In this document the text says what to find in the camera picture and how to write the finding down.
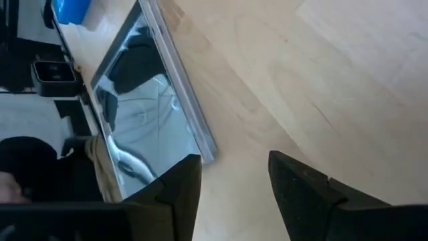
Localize black square box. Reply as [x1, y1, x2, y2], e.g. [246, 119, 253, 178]
[31, 60, 82, 98]

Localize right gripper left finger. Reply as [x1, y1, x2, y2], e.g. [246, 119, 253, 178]
[122, 153, 203, 241]

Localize blue jewel case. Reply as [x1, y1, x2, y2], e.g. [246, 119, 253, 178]
[51, 0, 92, 25]

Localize clear jewel case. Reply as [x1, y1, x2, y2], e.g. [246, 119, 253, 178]
[146, 0, 219, 165]
[89, 0, 215, 202]

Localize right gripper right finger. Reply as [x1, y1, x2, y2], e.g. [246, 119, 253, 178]
[268, 150, 391, 241]

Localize person's hand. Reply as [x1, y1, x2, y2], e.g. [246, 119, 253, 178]
[0, 171, 31, 204]

